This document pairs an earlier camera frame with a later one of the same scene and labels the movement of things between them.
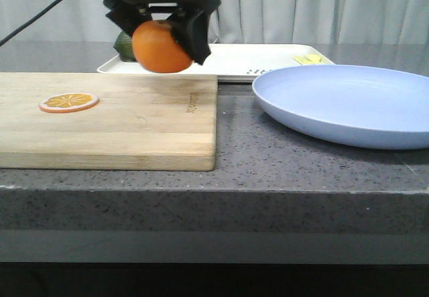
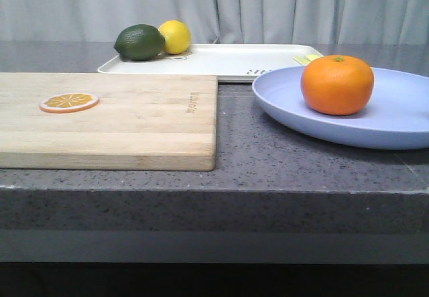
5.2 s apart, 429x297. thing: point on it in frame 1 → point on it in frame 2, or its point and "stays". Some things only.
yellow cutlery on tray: (310, 59) stays
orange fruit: (157, 48) → (337, 85)
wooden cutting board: (141, 123) stays
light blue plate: (364, 105) stays
